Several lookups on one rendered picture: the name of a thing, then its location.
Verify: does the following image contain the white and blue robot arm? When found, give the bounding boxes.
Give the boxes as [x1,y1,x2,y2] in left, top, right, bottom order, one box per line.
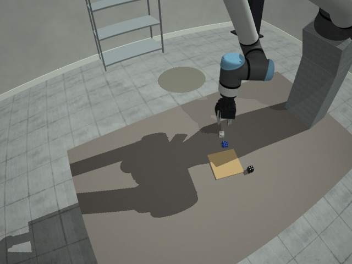
[218,0,352,97]

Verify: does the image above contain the black die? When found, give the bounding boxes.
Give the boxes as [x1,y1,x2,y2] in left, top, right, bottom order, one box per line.
[247,166,254,173]

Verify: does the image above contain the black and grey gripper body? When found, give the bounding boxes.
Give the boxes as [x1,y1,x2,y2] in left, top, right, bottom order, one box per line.
[218,94,236,119]

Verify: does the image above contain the tan mat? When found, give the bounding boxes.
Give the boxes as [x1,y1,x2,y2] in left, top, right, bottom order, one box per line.
[207,149,244,180]

